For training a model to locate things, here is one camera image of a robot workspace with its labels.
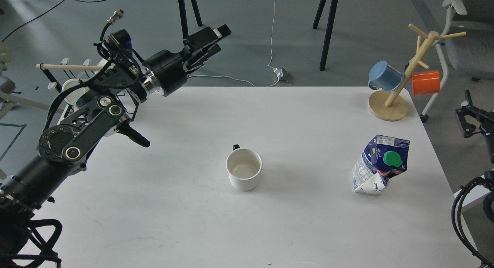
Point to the wooden mug tree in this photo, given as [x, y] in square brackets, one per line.
[390, 106]

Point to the black stand left legs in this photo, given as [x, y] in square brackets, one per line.
[183, 16]

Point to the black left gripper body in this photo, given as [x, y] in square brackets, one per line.
[170, 69]

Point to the blue mug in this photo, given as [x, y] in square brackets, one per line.
[385, 77]

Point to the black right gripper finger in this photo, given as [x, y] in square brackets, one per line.
[486, 118]

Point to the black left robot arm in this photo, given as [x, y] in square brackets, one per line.
[57, 156]

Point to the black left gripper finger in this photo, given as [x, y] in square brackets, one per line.
[205, 38]
[199, 57]

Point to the white power adapter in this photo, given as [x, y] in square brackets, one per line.
[281, 75]

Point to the grey office chair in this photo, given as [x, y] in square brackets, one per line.
[467, 43]

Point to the black stand right legs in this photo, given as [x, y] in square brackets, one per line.
[329, 28]

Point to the blue white milk carton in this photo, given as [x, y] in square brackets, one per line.
[383, 158]

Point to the wooden dowel rod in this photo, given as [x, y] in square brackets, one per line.
[68, 67]

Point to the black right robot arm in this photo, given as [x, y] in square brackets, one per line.
[479, 191]

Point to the black stand legs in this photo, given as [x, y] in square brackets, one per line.
[329, 28]
[183, 16]

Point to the orange mug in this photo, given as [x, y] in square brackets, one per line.
[427, 82]

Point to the black wire dish rack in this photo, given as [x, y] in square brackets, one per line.
[58, 83]

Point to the white smiley mug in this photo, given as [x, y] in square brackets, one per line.
[244, 168]

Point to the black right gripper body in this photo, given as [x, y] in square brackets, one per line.
[487, 130]

